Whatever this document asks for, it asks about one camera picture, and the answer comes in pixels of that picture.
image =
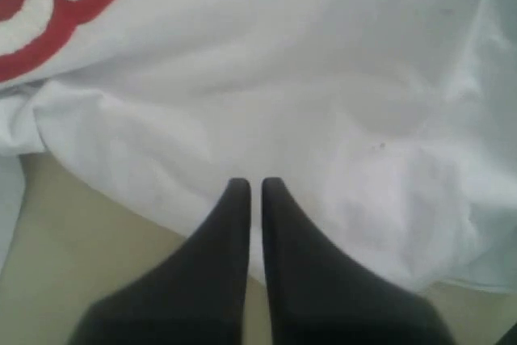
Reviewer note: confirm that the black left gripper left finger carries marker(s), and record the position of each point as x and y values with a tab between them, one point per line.
196	296

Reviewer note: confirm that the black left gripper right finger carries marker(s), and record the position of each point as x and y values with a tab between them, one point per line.
319	295

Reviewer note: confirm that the white t-shirt red print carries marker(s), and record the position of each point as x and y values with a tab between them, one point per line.
393	122

